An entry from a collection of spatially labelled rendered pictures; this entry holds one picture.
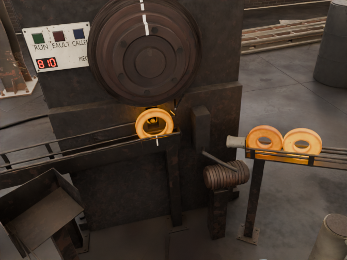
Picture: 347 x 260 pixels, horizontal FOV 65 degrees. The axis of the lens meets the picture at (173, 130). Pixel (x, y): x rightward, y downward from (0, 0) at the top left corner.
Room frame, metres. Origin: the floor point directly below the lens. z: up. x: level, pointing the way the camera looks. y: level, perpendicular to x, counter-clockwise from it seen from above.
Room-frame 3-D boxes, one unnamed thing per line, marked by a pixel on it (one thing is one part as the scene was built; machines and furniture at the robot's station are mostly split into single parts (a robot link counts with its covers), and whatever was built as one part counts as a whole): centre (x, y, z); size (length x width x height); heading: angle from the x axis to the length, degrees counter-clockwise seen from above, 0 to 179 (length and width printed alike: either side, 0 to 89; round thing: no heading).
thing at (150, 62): (1.02, 0.07, 1.12); 0.28 x 0.06 x 0.28; 100
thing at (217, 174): (1.05, -0.26, 0.27); 0.22 x 0.13 x 0.53; 100
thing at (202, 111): (1.18, -0.14, 0.68); 0.11 x 0.08 x 0.24; 10
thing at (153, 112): (1.13, 0.09, 0.75); 0.18 x 0.03 x 0.18; 99
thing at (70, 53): (1.17, 0.44, 1.15); 0.26 x 0.02 x 0.18; 100
